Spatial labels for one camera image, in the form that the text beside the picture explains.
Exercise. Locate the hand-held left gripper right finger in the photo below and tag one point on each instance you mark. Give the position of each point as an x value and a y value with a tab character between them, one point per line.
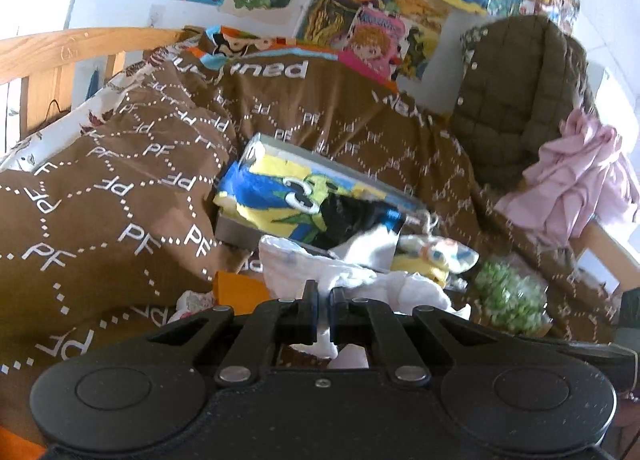
340	320

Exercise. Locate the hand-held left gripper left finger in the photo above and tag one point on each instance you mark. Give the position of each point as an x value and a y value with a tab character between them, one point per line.
310	320

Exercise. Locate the white blue orange striped sock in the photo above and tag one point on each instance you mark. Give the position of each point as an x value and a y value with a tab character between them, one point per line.
450	252

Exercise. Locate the cartoon print storage box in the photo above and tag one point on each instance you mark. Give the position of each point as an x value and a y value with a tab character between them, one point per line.
270	190

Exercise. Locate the yellow cloth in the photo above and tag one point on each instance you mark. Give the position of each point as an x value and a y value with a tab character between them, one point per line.
420	271

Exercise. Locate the white floral cloth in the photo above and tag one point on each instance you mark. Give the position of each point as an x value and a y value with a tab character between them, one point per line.
192	305

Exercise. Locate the bag of green beads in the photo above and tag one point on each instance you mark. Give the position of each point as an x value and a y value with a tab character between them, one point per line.
510	295

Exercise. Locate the pink cloth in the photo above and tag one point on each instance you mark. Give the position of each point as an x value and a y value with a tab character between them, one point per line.
575	179

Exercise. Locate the brown orange printed blanket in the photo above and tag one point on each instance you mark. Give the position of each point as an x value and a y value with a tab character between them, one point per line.
125	190

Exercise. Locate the olive quilted jacket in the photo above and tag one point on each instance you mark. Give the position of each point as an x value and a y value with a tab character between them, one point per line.
520	89

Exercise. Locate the wooden bed frame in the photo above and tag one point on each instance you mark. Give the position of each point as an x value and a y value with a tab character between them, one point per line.
75	47

